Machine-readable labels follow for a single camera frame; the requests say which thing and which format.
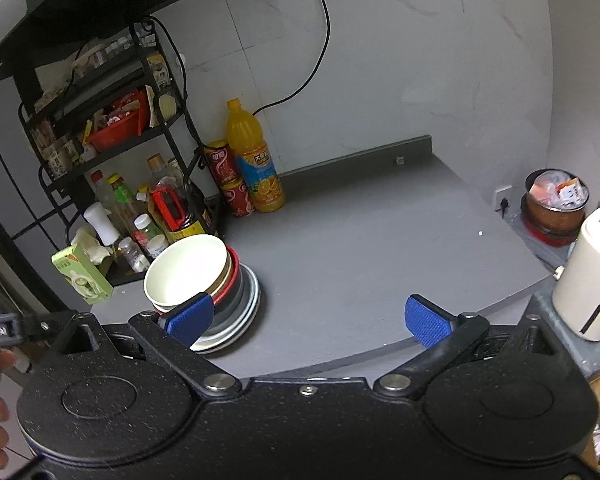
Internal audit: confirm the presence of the cream bowl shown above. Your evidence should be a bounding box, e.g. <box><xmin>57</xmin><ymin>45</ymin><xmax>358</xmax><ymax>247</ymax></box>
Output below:
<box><xmin>143</xmin><ymin>234</ymin><xmax>228</xmax><ymax>310</ymax></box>
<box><xmin>208</xmin><ymin>252</ymin><xmax>234</xmax><ymax>302</ymax></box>

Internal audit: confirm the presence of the red and black bowl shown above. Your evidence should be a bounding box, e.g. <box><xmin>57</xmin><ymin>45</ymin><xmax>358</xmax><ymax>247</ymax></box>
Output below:
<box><xmin>212</xmin><ymin>246</ymin><xmax>240</xmax><ymax>307</ymax></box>

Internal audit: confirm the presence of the white deep plate blue print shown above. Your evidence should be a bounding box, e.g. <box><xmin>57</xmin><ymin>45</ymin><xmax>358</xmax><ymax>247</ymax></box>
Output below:
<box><xmin>197</xmin><ymin>263</ymin><xmax>261</xmax><ymax>353</ymax></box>

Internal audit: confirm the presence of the white plate gold rim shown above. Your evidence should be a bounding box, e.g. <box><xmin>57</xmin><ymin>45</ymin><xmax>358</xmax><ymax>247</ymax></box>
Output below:
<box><xmin>189</xmin><ymin>275</ymin><xmax>261</xmax><ymax>354</ymax></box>

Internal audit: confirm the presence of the white cap seasoning jar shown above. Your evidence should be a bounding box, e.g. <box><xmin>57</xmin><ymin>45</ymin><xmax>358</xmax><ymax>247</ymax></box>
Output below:
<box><xmin>145</xmin><ymin>234</ymin><xmax>170</xmax><ymax>259</ymax></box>

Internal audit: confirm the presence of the green carton box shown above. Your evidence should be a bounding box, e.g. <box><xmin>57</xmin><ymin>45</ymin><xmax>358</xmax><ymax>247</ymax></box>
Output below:
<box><xmin>50</xmin><ymin>245</ymin><xmax>114</xmax><ymax>306</ymax></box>

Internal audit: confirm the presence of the dark soy sauce bottle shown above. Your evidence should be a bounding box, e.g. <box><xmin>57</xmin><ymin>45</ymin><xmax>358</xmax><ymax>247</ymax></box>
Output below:
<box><xmin>147</xmin><ymin>153</ymin><xmax>213</xmax><ymax>243</ymax></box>

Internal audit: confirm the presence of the green label sauce bottle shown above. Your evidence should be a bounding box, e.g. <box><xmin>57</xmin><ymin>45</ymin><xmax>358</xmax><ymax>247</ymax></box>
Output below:
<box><xmin>107</xmin><ymin>174</ymin><xmax>144</xmax><ymax>238</ymax></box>

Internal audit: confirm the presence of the white cylinder bottle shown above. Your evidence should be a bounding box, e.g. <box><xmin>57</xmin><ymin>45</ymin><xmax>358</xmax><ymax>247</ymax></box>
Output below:
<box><xmin>83</xmin><ymin>202</ymin><xmax>121</xmax><ymax>246</ymax></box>

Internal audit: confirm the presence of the white electric kettle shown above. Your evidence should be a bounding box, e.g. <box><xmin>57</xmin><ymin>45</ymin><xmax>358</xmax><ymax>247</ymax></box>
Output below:
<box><xmin>552</xmin><ymin>208</ymin><xmax>600</xmax><ymax>342</ymax></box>

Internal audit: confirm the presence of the short red drink can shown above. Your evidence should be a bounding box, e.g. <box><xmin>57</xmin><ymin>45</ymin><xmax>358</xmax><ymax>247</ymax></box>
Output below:
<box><xmin>222</xmin><ymin>178</ymin><xmax>254</xmax><ymax>218</ymax></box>

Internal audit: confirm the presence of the brown pot with packets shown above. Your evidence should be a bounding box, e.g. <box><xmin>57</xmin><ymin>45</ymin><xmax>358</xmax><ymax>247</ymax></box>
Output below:
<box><xmin>522</xmin><ymin>168</ymin><xmax>590</xmax><ymax>234</ymax></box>

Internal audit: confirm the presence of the tall red drink can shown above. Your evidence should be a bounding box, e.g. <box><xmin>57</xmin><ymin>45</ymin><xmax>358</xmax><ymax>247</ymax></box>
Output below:
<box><xmin>204</xmin><ymin>139</ymin><xmax>240</xmax><ymax>186</ymax></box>

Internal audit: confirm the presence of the black metal spice rack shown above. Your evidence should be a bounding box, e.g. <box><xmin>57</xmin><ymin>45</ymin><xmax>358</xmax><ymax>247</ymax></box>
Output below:
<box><xmin>17</xmin><ymin>16</ymin><xmax>226</xmax><ymax>288</ymax></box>

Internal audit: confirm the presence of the orange juice bottle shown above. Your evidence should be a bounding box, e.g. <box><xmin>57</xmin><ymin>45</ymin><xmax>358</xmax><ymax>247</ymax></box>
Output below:
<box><xmin>225</xmin><ymin>99</ymin><xmax>285</xmax><ymax>212</ymax></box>

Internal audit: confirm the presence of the red basket on shelf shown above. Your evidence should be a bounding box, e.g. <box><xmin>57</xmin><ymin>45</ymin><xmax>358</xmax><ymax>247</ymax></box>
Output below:
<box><xmin>83</xmin><ymin>89</ymin><xmax>149</xmax><ymax>153</ymax></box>

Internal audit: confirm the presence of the low wall socket with plug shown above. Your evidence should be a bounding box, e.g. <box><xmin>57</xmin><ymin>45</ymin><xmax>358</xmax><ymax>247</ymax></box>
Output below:
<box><xmin>492</xmin><ymin>184</ymin><xmax>513</xmax><ymax>218</ymax></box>

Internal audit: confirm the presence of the black power cable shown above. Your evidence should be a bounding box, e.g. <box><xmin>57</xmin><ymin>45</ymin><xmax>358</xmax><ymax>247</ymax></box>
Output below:
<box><xmin>251</xmin><ymin>0</ymin><xmax>332</xmax><ymax>117</ymax></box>

